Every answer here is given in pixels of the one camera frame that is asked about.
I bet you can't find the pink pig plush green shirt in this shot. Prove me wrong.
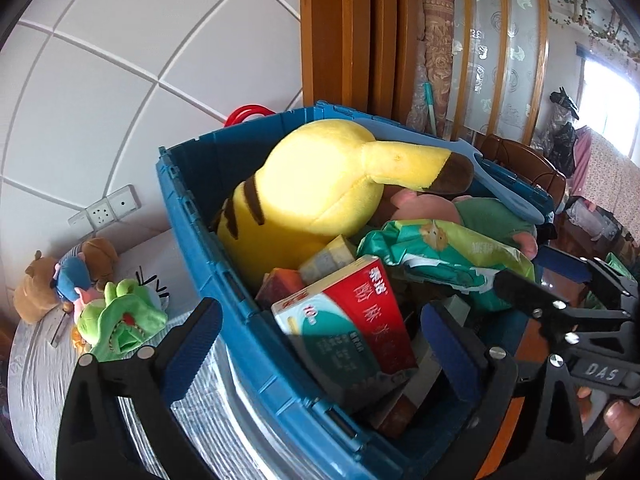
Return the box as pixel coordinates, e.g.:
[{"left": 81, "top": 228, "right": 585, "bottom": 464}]
[{"left": 383, "top": 188, "right": 538, "bottom": 260}]

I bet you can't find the green wet wipes pack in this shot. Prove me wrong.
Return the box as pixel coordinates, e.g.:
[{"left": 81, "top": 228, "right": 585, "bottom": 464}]
[{"left": 357, "top": 220, "right": 535, "bottom": 312}]

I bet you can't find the red green medicine box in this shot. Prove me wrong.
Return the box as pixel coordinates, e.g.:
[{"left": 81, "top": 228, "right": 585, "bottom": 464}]
[{"left": 271, "top": 256, "right": 418, "bottom": 406}]

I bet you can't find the yellow Pikachu plush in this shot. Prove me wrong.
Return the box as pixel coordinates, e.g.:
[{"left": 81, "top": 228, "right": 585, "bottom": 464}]
[{"left": 216, "top": 119, "right": 474, "bottom": 289}]

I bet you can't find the red white medicine box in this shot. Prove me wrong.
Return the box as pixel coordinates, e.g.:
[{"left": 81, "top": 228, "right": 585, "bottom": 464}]
[{"left": 370, "top": 311, "right": 442, "bottom": 440}]

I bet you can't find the person's right hand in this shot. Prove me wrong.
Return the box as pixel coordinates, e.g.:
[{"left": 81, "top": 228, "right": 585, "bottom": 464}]
[{"left": 576, "top": 387, "right": 639, "bottom": 455}]

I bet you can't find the small yellow orange plush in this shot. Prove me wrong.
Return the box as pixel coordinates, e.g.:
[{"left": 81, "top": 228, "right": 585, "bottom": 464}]
[{"left": 70, "top": 325, "right": 92, "bottom": 356}]

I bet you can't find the wooden chair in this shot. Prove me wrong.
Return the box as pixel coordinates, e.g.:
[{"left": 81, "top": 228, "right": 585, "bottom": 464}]
[{"left": 476, "top": 136, "right": 567, "bottom": 212}]

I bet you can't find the green frog plush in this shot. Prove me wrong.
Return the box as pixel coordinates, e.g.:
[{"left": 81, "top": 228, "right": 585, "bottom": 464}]
[{"left": 74, "top": 271, "right": 169, "bottom": 362}]

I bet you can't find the light blue tablecloth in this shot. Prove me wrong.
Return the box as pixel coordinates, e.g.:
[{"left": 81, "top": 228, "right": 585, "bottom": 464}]
[{"left": 9, "top": 233, "right": 318, "bottom": 479}]

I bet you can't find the brown capybara plush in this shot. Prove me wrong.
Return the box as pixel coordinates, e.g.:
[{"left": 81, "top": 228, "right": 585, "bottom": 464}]
[{"left": 13, "top": 250, "right": 60, "bottom": 324}]

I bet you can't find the blue pink pig plush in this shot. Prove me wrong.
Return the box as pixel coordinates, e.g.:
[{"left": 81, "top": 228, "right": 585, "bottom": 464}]
[{"left": 50, "top": 237, "right": 118, "bottom": 313}]

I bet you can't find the white blue medicine box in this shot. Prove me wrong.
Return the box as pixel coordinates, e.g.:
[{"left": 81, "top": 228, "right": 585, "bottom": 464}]
[{"left": 298, "top": 235, "right": 357, "bottom": 285}]

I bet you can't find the blue plastic storage crate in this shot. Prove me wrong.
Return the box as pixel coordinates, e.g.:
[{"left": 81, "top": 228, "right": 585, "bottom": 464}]
[{"left": 156, "top": 102, "right": 552, "bottom": 479}]

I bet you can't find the green orange medicine box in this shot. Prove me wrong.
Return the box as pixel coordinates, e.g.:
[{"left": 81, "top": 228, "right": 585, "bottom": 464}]
[{"left": 255, "top": 268, "right": 305, "bottom": 310}]

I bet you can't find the red handbag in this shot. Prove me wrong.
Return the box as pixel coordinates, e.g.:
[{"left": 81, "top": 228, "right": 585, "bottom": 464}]
[{"left": 224, "top": 104, "right": 274, "bottom": 128}]

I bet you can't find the white wall socket panel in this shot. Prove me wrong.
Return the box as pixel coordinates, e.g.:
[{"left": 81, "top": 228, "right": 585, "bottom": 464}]
[{"left": 67, "top": 184, "right": 140, "bottom": 237}]

